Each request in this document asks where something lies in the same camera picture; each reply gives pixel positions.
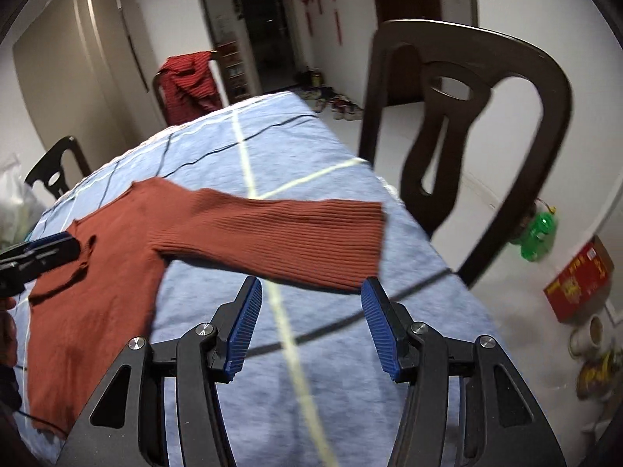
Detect rust red knit sweater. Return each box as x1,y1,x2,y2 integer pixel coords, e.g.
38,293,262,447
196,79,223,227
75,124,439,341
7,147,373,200
26,177,387,434

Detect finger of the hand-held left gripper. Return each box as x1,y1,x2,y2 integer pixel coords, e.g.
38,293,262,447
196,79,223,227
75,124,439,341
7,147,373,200
26,232,74,245
19,236,81,273

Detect dark wooden chair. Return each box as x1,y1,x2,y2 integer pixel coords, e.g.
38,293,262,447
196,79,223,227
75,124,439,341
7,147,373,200
152,49,220,127
24,136,93,200
357,19,572,288

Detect blue checked blanket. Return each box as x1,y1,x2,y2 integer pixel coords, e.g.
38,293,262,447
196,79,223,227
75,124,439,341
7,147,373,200
10,91,512,467

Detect black cable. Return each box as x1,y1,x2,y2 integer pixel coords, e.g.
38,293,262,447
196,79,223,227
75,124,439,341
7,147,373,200
14,406,70,439

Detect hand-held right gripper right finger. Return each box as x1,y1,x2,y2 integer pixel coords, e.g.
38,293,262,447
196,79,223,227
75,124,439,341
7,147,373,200
361,277,568,467

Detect row of shoes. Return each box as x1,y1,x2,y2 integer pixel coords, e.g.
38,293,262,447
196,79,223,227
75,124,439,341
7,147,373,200
297,83,365,121

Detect red striped garment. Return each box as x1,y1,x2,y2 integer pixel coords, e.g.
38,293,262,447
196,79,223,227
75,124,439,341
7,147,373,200
160,51,225,125

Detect white plastic bag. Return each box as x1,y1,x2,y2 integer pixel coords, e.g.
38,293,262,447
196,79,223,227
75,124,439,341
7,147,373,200
0,156,47,254

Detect red cardboard box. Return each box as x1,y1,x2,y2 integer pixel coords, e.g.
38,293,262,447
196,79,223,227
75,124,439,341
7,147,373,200
542,236,615,323

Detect dark brown door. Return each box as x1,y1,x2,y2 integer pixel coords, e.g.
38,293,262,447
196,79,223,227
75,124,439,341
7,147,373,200
370,0,443,106

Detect white cup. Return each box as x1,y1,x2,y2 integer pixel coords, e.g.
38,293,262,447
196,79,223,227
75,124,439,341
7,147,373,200
569,314,607,357

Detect wooden shelf rack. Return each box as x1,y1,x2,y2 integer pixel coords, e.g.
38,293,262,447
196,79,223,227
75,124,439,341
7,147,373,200
216,41,245,105

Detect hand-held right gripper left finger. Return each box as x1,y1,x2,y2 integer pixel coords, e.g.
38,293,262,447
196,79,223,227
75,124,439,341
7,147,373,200
58,276,264,467

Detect green plastic bottle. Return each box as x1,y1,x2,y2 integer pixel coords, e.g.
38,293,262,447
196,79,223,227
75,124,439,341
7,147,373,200
518,204,558,262

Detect beige wardrobe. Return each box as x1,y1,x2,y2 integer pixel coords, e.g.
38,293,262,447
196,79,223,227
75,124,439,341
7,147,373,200
12,0,169,176

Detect dark glass doorway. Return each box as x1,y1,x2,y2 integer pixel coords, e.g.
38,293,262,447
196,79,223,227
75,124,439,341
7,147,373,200
229,0,300,95

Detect person's left hand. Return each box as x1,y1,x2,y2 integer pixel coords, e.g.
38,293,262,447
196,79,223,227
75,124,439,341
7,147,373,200
0,297,19,368

